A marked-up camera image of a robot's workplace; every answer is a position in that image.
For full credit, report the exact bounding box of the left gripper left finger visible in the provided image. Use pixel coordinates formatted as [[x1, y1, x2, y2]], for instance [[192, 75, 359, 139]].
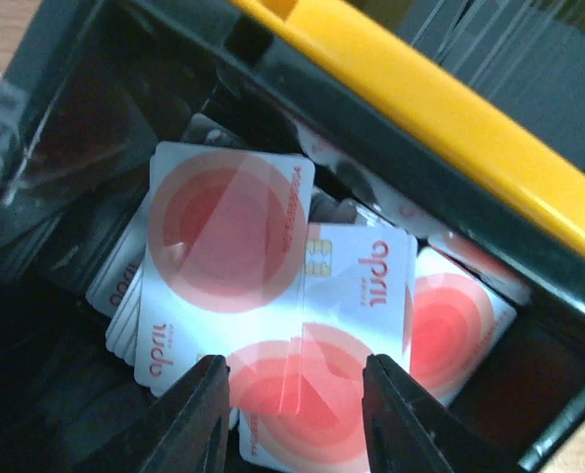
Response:
[[73, 355, 229, 472]]

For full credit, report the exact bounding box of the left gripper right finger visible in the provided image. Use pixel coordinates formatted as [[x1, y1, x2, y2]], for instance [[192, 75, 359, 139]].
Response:
[[362, 354, 519, 473]]

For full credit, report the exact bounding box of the white red card stack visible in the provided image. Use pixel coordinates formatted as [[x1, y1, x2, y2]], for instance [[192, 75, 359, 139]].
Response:
[[85, 112, 533, 467]]

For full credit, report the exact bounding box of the dark card stack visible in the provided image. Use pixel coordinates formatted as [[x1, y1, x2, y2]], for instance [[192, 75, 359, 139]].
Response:
[[391, 1, 585, 172]]

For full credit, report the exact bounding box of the left black bin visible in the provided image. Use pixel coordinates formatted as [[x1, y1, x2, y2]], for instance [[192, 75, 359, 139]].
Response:
[[0, 1, 585, 472]]

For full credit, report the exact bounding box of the yellow middle bin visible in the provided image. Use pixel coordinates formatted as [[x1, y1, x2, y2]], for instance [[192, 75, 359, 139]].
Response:
[[234, 0, 585, 258]]

